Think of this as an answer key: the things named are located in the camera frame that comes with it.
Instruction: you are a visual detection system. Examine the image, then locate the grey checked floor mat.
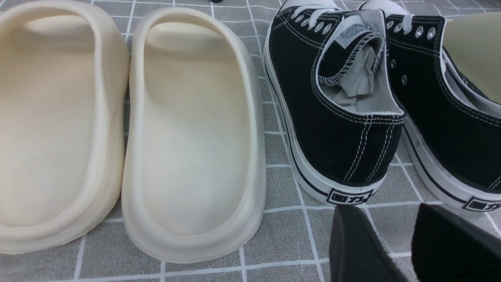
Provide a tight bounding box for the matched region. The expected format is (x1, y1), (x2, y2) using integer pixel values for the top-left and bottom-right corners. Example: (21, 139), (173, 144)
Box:
(1, 0), (500, 282)

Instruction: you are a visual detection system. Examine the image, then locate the cream slipper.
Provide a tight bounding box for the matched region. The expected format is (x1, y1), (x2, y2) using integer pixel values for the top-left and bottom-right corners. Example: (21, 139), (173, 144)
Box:
(0, 0), (130, 255)
(121, 7), (267, 264)

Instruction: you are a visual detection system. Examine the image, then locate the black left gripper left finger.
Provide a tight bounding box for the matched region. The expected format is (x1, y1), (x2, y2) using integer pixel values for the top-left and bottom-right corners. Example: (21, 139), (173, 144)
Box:
(329, 206), (408, 282)

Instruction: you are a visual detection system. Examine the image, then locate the cream slipper far left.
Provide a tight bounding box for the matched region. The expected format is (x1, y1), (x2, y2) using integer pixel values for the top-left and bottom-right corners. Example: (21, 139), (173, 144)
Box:
(0, 0), (130, 255)

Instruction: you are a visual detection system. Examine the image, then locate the olive green slipper left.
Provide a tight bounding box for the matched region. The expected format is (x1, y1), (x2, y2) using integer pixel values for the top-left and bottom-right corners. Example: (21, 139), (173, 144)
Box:
(444, 11), (501, 103)

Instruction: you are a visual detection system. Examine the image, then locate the black canvas sneaker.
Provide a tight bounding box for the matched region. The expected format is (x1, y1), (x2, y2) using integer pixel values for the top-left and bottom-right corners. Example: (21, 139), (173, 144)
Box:
(359, 0), (501, 212)
(263, 0), (405, 206)

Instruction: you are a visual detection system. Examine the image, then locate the cream slipper inner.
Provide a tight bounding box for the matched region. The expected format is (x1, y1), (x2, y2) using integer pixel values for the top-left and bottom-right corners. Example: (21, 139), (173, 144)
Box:
(121, 7), (267, 264)

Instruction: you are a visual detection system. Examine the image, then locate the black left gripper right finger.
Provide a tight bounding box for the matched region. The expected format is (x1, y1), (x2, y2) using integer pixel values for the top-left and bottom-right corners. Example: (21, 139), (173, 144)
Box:
(411, 204), (501, 282)

